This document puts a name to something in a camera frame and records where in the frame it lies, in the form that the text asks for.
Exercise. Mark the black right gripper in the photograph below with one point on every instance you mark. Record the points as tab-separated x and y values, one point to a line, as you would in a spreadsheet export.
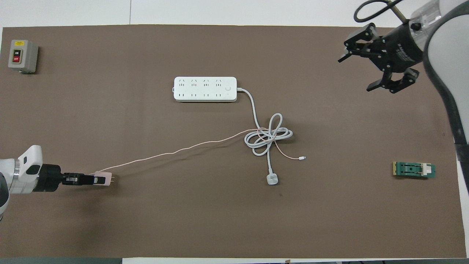
403	47

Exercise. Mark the grey on-off switch box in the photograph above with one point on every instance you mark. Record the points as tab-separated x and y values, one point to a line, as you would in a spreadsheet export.
25	55

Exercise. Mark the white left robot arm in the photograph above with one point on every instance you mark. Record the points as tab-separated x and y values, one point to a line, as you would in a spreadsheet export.
25	161

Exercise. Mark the brown table mat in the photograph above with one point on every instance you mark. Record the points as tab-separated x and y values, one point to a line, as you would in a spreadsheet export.
183	220

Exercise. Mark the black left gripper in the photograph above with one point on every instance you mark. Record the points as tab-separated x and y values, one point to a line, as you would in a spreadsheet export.
49	179

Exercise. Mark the pink charger adapter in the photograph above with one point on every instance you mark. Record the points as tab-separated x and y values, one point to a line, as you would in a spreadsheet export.
109	175

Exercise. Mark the white power strip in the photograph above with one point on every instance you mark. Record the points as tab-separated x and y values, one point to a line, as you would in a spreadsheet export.
205	89

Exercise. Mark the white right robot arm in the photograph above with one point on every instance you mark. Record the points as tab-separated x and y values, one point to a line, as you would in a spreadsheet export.
447	44

